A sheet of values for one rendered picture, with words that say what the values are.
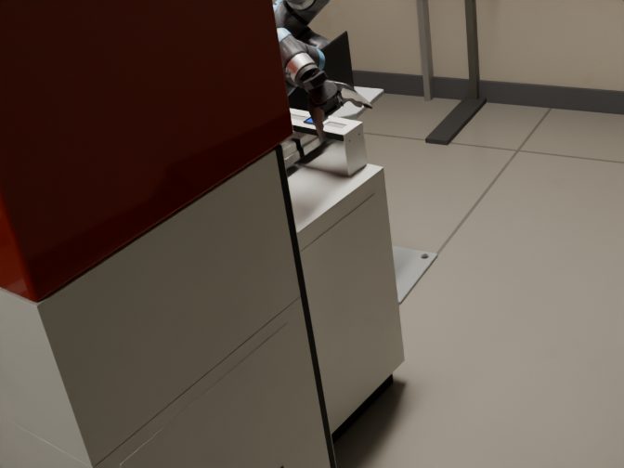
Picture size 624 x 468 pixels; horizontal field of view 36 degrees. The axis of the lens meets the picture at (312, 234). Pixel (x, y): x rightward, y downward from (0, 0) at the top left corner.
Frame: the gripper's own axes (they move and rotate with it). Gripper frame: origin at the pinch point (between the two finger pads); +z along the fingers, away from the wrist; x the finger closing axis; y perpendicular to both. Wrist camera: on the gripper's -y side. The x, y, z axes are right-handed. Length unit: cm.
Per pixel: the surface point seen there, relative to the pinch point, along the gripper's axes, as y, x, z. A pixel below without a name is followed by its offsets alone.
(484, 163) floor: 204, -83, -44
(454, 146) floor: 218, -82, -66
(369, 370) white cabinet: 86, 28, 34
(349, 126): 34.4, -7.1, -16.2
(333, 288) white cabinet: 50, 24, 17
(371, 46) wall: 246, -92, -155
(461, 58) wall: 234, -121, -111
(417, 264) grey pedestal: 151, -18, -6
